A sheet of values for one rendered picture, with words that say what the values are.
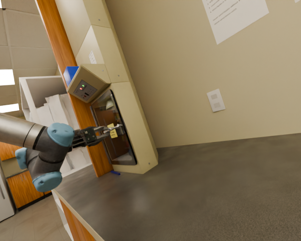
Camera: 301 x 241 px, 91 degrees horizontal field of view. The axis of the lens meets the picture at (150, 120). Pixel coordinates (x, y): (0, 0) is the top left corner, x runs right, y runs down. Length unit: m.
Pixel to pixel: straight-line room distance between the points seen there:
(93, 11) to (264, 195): 0.98
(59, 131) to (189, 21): 0.83
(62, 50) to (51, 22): 0.20
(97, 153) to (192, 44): 0.88
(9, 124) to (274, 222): 0.63
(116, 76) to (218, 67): 0.52
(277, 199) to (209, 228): 0.15
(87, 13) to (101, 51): 0.20
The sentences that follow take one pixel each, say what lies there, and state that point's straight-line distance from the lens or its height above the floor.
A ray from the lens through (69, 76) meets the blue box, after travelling 0.94.
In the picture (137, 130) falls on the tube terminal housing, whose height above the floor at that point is 1.15.
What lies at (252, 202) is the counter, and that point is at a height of 0.94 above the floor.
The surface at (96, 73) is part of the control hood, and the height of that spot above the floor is 1.46.
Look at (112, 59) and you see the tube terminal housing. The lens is 0.83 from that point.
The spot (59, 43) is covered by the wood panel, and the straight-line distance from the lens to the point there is 1.23.
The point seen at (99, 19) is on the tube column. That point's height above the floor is 1.75.
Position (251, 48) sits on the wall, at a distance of 0.84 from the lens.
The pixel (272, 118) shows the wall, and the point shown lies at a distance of 0.85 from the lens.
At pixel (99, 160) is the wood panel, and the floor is 1.03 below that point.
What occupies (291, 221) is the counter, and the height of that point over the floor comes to 0.94.
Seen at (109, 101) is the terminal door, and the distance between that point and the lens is 0.78.
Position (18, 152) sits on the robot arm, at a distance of 0.68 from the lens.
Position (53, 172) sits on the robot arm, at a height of 1.12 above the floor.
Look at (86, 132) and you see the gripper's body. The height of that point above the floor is 1.22.
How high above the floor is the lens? 1.18
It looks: level
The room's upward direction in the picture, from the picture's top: 19 degrees counter-clockwise
